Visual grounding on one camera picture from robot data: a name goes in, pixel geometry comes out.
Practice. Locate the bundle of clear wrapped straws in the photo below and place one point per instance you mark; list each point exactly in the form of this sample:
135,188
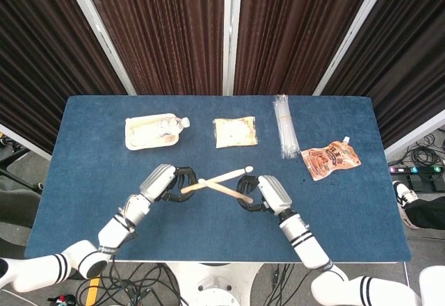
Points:
286,135

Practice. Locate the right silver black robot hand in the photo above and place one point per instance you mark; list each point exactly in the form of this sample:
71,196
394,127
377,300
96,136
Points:
274,194

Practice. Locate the yellow sealed food packet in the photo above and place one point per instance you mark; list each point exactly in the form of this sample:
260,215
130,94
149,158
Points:
234,132

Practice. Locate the white screen frame post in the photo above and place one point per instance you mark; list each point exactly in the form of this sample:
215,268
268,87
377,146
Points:
232,31
351,31
413,134
99,31
24,142

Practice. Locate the cream plastic food tray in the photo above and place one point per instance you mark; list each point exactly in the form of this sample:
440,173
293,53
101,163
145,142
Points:
139,142

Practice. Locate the black foot pedals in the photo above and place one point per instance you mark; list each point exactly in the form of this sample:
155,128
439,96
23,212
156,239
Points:
422,182

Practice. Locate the grey clothed person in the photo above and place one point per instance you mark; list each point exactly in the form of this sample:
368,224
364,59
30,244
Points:
14,201

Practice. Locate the black trouser leg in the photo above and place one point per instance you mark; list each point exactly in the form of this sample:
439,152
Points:
426,215

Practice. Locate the brown pleated curtain panel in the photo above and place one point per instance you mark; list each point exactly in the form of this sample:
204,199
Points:
410,59
167,31
41,59
288,31

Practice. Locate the blue table cloth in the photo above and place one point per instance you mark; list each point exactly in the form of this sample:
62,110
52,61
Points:
222,233

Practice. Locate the white black sneaker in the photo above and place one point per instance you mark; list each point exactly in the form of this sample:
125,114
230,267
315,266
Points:
403,194

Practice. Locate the orange spout pouch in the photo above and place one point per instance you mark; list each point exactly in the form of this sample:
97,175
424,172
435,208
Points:
327,161

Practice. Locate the clear plastic water bottle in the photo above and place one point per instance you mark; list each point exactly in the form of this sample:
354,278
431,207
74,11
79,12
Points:
174,125

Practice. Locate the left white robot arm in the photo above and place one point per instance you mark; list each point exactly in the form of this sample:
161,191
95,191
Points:
111,233

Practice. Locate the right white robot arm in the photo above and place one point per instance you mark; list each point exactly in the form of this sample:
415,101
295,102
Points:
306,243

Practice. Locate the pale wooden drumstick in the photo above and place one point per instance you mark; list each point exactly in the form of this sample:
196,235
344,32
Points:
226,190
226,176

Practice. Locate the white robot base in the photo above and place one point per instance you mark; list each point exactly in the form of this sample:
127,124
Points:
215,281

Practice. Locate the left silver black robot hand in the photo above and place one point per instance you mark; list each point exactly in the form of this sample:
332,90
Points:
158,181

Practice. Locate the yellow rubber band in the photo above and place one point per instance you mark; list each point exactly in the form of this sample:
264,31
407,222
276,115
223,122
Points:
283,116

